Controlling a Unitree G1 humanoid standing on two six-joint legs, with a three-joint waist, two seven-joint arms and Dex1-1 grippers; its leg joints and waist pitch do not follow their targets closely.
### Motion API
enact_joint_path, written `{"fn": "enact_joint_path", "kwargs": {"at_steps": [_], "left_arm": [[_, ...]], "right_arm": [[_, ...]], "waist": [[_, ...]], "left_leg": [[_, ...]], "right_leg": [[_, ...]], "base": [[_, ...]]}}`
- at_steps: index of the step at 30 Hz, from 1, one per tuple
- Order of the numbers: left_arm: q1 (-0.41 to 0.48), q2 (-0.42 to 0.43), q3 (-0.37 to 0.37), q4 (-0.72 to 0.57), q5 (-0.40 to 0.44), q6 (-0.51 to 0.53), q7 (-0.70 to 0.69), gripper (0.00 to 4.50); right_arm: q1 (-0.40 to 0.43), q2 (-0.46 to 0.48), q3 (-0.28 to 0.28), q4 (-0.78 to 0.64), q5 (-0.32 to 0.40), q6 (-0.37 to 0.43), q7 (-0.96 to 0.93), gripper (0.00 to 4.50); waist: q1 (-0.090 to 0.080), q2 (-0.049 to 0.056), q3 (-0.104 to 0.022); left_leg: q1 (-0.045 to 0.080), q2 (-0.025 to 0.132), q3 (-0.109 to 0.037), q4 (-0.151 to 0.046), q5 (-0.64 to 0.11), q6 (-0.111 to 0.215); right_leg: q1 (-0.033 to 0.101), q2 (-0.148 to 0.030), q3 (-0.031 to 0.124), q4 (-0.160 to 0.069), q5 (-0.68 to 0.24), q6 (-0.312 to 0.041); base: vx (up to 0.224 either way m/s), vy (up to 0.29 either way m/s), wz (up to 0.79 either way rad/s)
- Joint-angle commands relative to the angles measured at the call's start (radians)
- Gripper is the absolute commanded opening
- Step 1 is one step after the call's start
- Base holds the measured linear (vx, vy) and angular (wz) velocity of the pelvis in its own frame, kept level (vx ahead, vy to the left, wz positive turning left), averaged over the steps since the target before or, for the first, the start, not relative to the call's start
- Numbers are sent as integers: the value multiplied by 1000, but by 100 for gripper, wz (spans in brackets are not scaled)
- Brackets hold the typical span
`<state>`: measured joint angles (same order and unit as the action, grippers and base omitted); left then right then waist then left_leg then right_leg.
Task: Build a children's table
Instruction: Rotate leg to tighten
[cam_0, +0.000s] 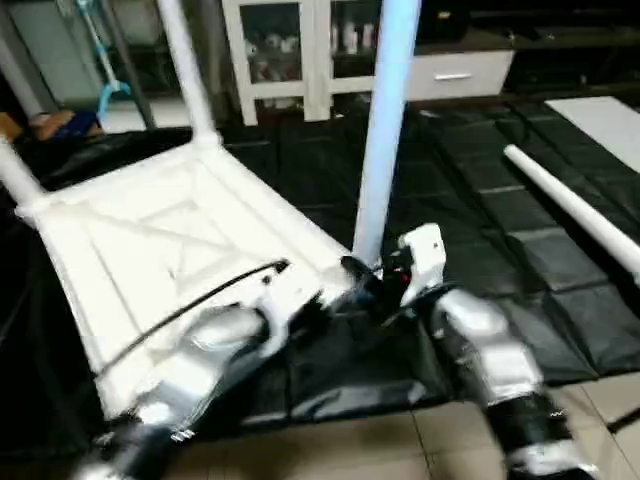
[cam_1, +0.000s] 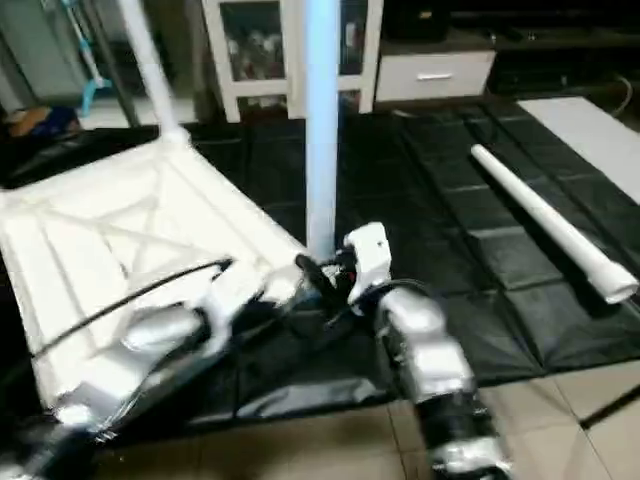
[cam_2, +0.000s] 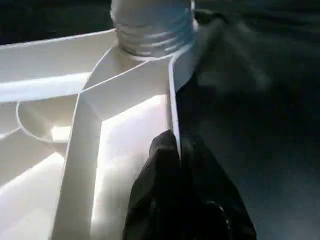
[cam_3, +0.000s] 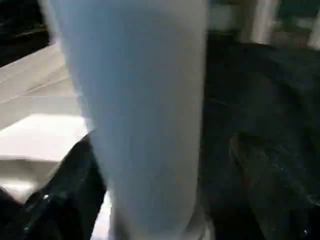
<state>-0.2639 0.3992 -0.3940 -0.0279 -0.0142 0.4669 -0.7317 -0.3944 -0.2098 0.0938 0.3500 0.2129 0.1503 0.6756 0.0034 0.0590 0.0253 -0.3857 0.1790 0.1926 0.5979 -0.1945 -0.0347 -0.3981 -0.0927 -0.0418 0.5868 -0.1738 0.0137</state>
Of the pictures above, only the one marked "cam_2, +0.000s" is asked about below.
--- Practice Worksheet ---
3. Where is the white plastic table leg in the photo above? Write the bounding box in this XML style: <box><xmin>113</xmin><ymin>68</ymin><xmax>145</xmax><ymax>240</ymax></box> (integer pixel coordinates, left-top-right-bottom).
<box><xmin>109</xmin><ymin>0</ymin><xmax>197</xmax><ymax>58</ymax></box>

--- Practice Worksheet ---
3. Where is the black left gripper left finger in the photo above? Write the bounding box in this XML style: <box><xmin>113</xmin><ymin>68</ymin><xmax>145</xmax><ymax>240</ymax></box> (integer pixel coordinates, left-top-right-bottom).
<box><xmin>122</xmin><ymin>130</ymin><xmax>184</xmax><ymax>240</ymax></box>

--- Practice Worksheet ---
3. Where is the black work mat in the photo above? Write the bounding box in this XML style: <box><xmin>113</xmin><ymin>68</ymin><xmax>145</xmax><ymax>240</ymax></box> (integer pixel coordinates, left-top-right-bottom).
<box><xmin>0</xmin><ymin>0</ymin><xmax>320</xmax><ymax>240</ymax></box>

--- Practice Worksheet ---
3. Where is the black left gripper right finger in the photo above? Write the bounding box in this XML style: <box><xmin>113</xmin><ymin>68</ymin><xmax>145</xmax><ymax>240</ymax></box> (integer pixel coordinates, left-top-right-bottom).
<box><xmin>181</xmin><ymin>136</ymin><xmax>258</xmax><ymax>240</ymax></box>

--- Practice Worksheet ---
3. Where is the white plastic table top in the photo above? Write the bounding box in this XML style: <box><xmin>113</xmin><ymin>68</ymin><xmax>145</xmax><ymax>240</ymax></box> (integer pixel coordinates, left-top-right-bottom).
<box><xmin>0</xmin><ymin>20</ymin><xmax>207</xmax><ymax>240</ymax></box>

